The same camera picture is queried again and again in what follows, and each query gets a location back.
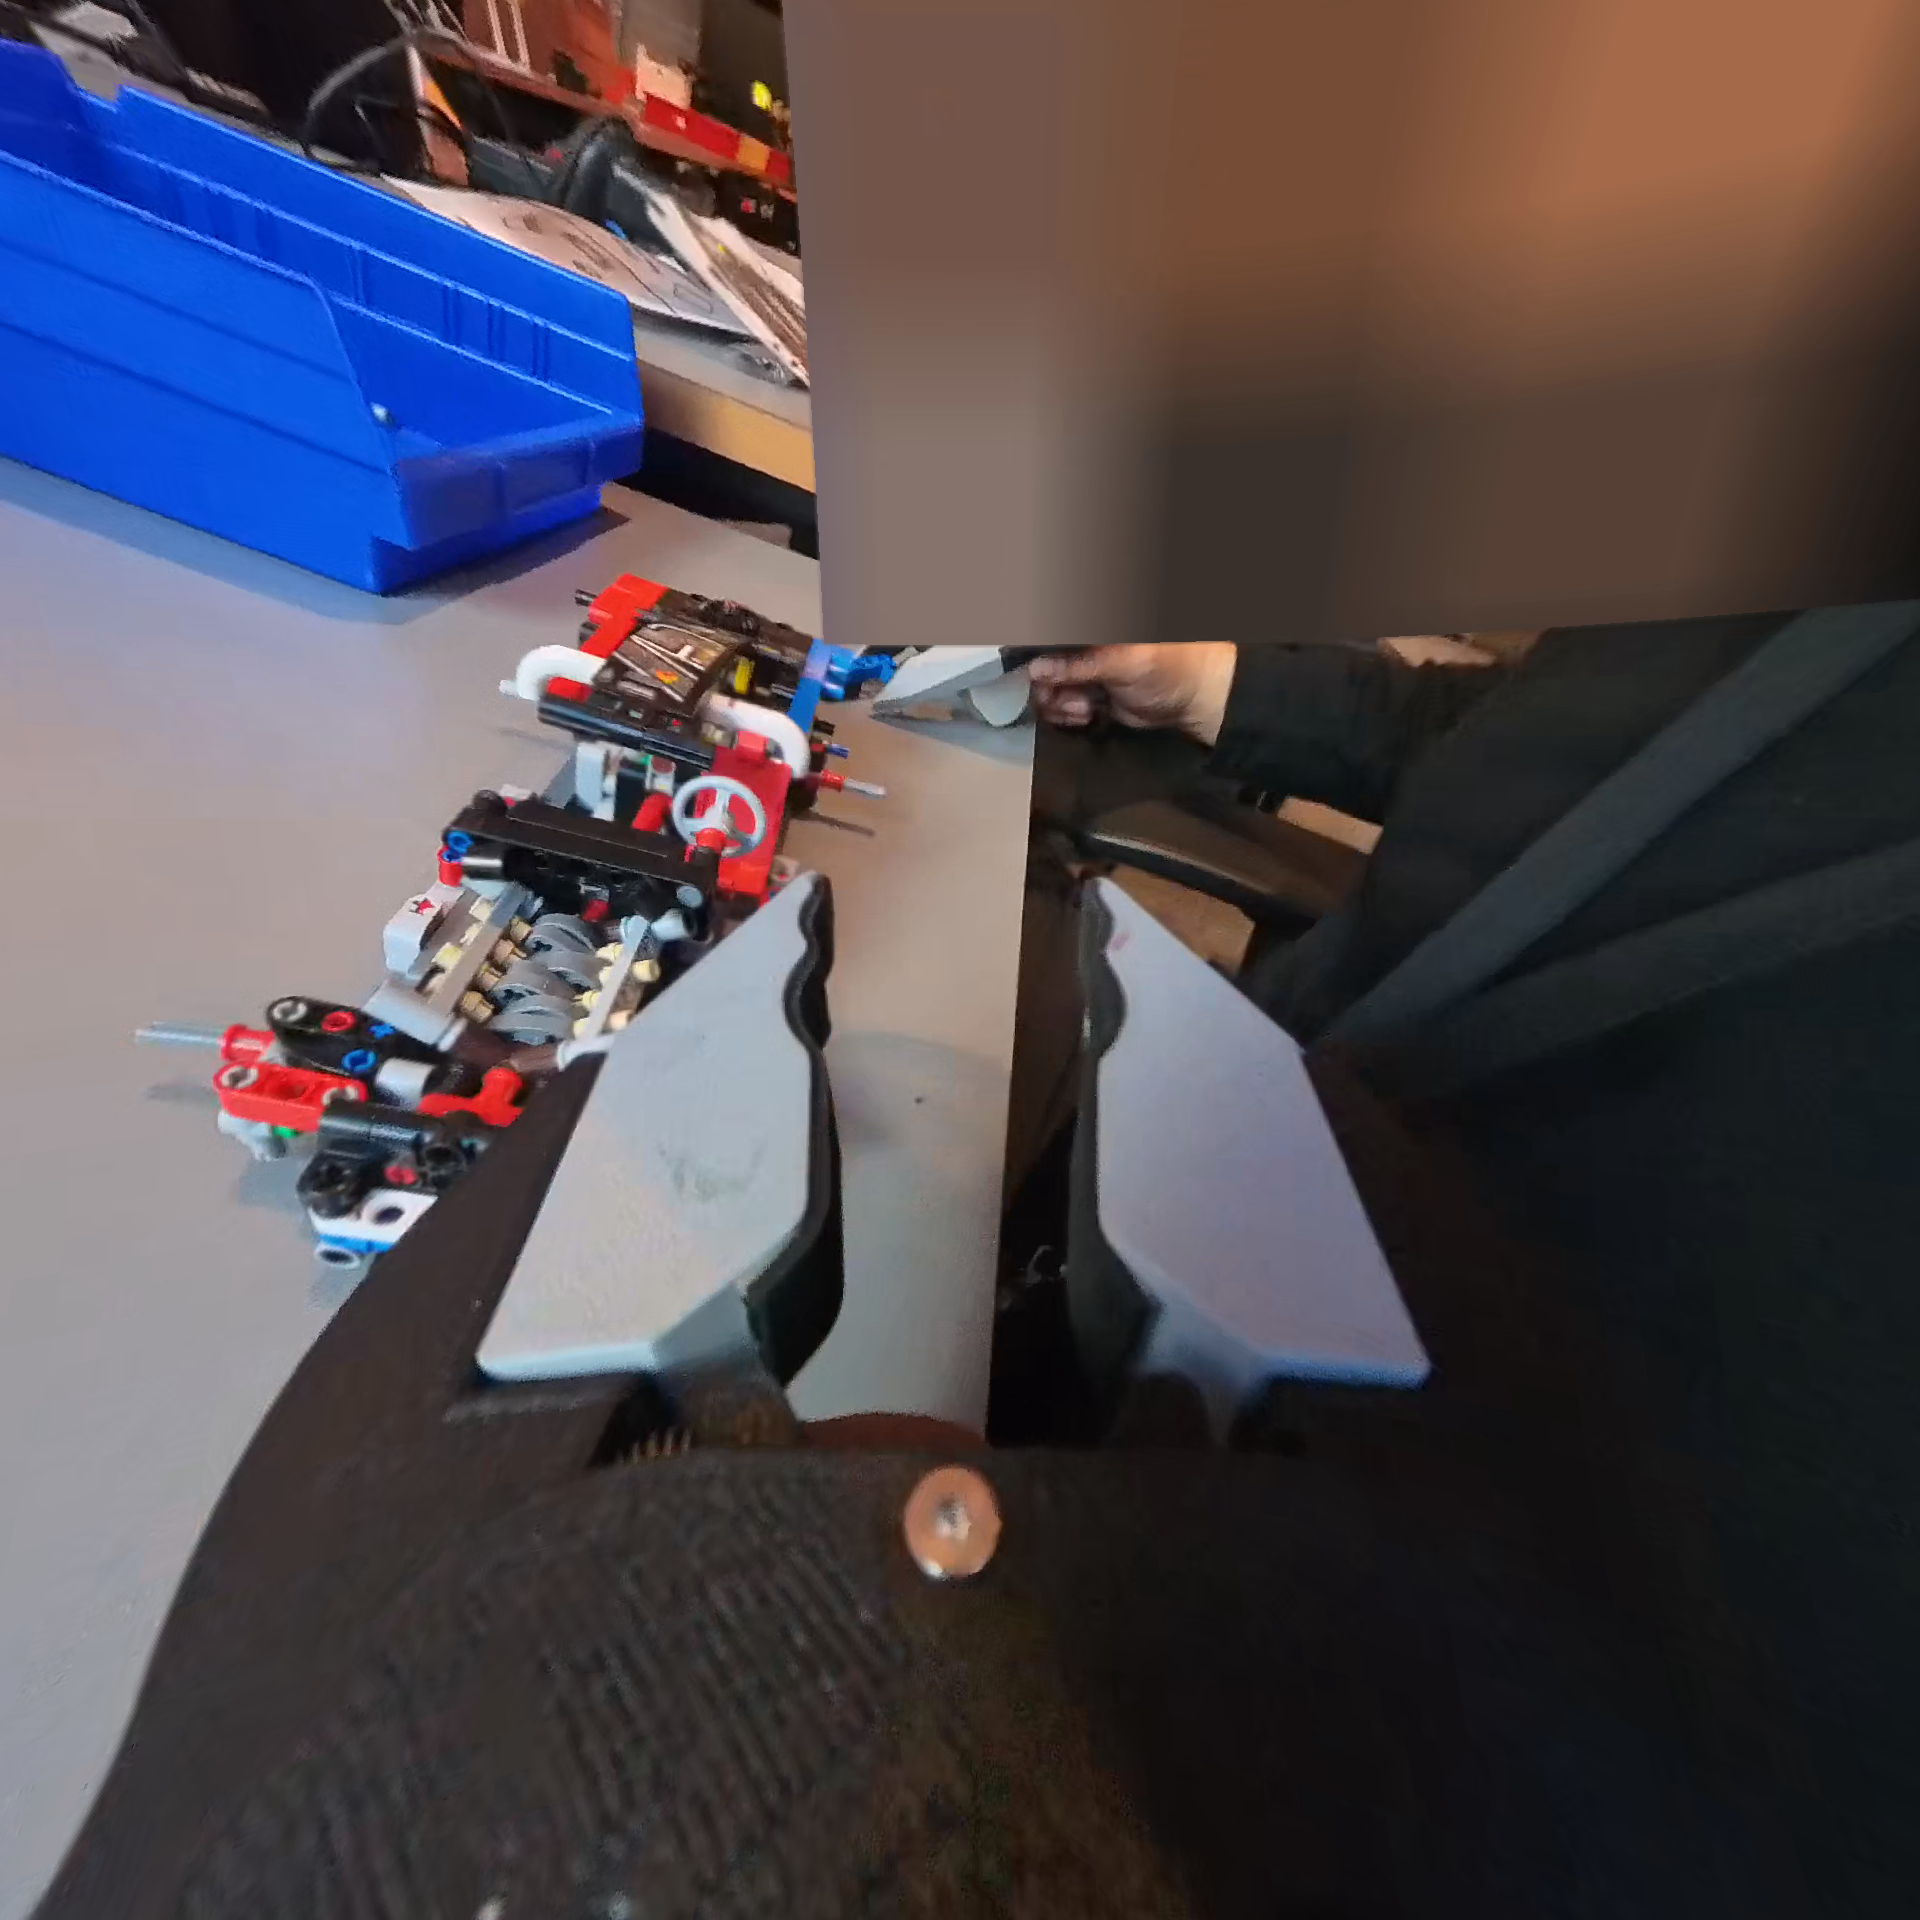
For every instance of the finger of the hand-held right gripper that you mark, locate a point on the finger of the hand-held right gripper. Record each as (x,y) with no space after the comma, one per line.
(938,686)

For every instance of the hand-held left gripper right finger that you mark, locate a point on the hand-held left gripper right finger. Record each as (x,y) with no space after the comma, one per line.
(1243,1200)

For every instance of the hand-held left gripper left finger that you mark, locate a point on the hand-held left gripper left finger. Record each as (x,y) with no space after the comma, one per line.
(674,1172)

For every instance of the toy brick car chassis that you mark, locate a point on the toy brick car chassis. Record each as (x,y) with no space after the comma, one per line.
(599,862)

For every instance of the blue plastic bin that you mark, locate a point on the blue plastic bin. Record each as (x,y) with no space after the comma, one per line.
(224,346)

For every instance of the person's right hand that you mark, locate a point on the person's right hand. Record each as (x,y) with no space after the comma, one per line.
(1154,692)

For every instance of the black office chair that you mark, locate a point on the black office chair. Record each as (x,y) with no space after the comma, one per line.
(1201,848)

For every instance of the printed paper sheet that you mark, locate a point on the printed paper sheet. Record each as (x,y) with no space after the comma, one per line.
(705,285)

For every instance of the red shelf rack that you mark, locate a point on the red shelf rack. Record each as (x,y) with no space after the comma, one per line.
(690,128)

